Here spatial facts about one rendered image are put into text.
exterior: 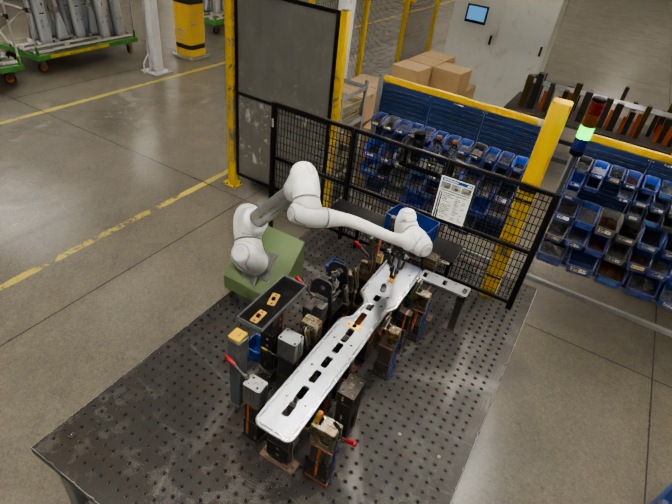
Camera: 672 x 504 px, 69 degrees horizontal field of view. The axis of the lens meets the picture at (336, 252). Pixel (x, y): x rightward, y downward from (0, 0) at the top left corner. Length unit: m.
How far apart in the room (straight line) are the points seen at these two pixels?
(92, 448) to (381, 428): 1.28
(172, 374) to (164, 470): 0.51
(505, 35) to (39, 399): 7.76
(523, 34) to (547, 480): 6.76
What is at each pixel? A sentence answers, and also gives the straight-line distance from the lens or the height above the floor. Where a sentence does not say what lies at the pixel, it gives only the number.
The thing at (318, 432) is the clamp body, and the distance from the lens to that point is 2.01.
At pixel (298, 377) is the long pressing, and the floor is 1.00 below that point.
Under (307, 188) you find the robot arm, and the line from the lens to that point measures 2.27.
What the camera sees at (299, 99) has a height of 1.18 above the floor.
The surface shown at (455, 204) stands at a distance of 3.05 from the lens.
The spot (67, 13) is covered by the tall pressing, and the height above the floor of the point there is 0.63.
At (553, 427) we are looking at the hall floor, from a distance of 3.78.
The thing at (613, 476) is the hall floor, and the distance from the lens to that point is 3.76.
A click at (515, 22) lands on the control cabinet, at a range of 8.72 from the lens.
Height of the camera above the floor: 2.72
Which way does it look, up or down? 36 degrees down
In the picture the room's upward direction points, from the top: 8 degrees clockwise
